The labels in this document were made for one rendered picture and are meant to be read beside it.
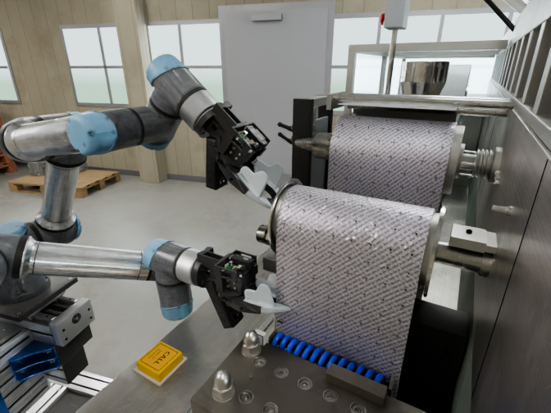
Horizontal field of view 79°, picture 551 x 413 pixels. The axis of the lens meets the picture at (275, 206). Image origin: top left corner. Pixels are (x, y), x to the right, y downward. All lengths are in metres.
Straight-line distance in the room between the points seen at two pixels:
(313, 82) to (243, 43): 0.93
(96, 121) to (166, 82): 0.15
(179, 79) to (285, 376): 0.56
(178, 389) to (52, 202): 0.72
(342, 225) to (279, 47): 3.76
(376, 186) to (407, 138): 0.11
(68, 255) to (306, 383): 0.59
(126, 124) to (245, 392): 0.51
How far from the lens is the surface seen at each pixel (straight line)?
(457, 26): 4.16
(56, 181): 1.18
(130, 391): 0.84
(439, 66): 1.19
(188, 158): 4.92
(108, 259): 0.91
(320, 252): 0.56
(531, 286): 0.33
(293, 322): 0.67
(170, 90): 0.70
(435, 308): 0.71
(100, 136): 0.66
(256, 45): 4.29
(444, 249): 0.56
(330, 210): 0.55
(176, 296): 0.82
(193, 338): 0.90
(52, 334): 1.34
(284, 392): 0.61
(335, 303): 0.60
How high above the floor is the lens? 1.51
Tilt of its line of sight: 22 degrees down
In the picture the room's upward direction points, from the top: straight up
